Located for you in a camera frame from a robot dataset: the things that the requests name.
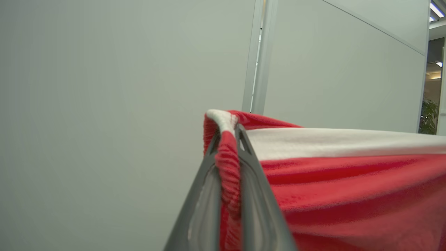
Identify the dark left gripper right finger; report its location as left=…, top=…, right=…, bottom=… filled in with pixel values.
left=234, top=124, right=297, bottom=251

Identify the grey metal partition post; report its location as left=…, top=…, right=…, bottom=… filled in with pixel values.
left=242, top=0, right=279, bottom=115

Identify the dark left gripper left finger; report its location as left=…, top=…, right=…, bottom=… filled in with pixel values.
left=164, top=131, right=222, bottom=251

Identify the green potted plant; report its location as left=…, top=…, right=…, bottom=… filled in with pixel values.
left=418, top=99, right=439, bottom=135

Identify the ceiling light panel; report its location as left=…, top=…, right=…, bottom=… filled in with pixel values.
left=430, top=2, right=445, bottom=18

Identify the red and white shirt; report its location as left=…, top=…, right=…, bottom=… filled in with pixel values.
left=203, top=109, right=446, bottom=251

